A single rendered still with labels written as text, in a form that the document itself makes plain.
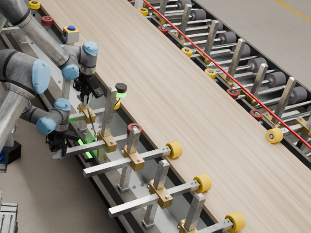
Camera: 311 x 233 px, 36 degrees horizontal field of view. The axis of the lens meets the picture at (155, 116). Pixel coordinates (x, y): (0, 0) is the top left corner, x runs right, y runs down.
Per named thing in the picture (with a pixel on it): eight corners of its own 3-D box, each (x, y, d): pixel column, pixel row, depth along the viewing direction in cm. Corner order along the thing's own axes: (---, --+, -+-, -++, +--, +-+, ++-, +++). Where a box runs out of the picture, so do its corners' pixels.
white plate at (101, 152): (105, 171, 253) (107, 157, 247) (84, 140, 269) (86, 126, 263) (106, 170, 253) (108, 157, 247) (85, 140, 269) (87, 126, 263)
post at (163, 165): (144, 236, 231) (163, 165, 202) (140, 230, 233) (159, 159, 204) (150, 233, 233) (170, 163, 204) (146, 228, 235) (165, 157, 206)
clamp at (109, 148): (107, 153, 246) (108, 146, 243) (96, 137, 255) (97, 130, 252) (117, 150, 249) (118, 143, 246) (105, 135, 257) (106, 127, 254)
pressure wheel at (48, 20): (44, 28, 341) (44, 14, 334) (54, 32, 340) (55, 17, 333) (38, 33, 334) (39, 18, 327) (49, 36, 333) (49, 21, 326)
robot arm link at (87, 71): (99, 64, 231) (87, 70, 225) (98, 72, 234) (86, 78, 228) (88, 58, 234) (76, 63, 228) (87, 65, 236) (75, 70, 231)
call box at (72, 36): (66, 45, 261) (68, 32, 257) (61, 38, 266) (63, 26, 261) (78, 43, 265) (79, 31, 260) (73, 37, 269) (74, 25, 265)
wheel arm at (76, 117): (43, 129, 252) (44, 123, 249) (41, 125, 254) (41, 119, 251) (115, 113, 274) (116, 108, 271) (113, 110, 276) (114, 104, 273)
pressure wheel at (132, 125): (128, 149, 255) (132, 133, 248) (121, 140, 260) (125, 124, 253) (141, 146, 259) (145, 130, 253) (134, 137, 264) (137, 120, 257)
